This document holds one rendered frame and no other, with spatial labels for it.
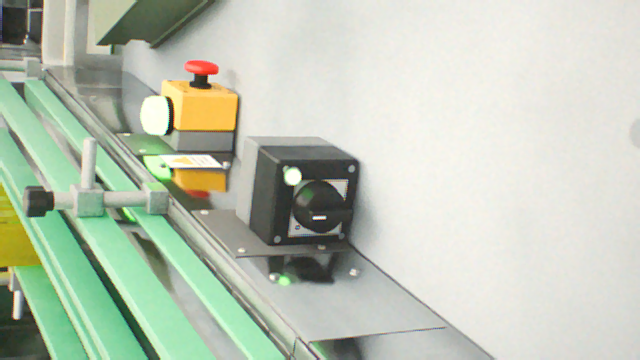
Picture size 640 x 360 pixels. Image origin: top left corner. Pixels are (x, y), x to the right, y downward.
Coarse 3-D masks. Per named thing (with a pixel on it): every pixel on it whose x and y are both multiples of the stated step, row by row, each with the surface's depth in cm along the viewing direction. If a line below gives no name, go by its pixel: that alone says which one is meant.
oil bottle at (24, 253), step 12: (0, 216) 113; (12, 216) 114; (0, 228) 111; (12, 228) 111; (0, 240) 111; (12, 240) 112; (24, 240) 112; (0, 252) 111; (12, 252) 112; (24, 252) 113; (0, 264) 112; (12, 264) 113; (24, 264) 113; (36, 264) 114
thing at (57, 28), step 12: (48, 0) 156; (60, 0) 157; (72, 0) 142; (48, 12) 157; (60, 12) 157; (72, 12) 143; (48, 24) 157; (60, 24) 158; (72, 24) 144; (48, 36) 158; (60, 36) 158; (72, 36) 144; (48, 48) 158; (60, 48) 159; (72, 48) 145; (48, 60) 158; (60, 60) 159
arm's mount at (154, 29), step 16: (96, 0) 128; (112, 0) 120; (128, 0) 113; (144, 0) 110; (160, 0) 111; (176, 0) 112; (192, 0) 112; (208, 0) 112; (96, 16) 128; (112, 16) 120; (128, 16) 116; (144, 16) 118; (160, 16) 118; (176, 16) 118; (192, 16) 118; (96, 32) 129; (112, 32) 123; (128, 32) 125; (144, 32) 125; (160, 32) 126
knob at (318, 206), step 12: (300, 192) 78; (312, 192) 77; (324, 192) 77; (336, 192) 78; (300, 204) 78; (312, 204) 77; (324, 204) 78; (336, 204) 78; (300, 216) 78; (312, 216) 76; (324, 216) 76; (336, 216) 77; (348, 216) 78; (312, 228) 78; (324, 228) 78
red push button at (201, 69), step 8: (184, 64) 105; (192, 64) 104; (200, 64) 104; (208, 64) 104; (216, 64) 106; (192, 72) 104; (200, 72) 104; (208, 72) 104; (216, 72) 105; (200, 80) 105
